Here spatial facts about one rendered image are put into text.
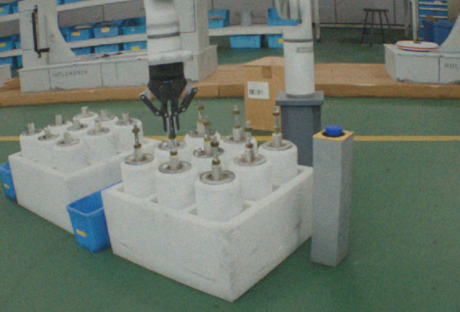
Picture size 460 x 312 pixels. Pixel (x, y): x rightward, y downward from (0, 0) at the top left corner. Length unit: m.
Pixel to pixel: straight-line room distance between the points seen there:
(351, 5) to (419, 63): 6.35
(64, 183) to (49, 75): 2.26
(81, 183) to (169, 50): 0.53
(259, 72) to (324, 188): 1.20
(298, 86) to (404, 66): 1.62
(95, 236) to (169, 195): 0.29
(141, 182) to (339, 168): 0.45
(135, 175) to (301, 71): 0.61
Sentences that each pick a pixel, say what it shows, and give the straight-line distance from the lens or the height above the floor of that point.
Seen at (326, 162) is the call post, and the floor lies 0.26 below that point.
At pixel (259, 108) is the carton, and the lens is 2.22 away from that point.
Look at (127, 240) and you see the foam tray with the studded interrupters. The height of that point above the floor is 0.06.
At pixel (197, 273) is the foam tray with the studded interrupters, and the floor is 0.05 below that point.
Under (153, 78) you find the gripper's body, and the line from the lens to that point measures 1.01.
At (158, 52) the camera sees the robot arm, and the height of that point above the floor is 0.51.
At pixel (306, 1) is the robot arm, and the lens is 1.44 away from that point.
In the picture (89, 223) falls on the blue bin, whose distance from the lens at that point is 1.24.
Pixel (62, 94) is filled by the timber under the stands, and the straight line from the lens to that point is 3.41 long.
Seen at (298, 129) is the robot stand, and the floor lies 0.21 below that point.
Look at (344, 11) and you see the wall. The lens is 9.29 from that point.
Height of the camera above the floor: 0.61
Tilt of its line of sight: 17 degrees down
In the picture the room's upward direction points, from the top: 4 degrees counter-clockwise
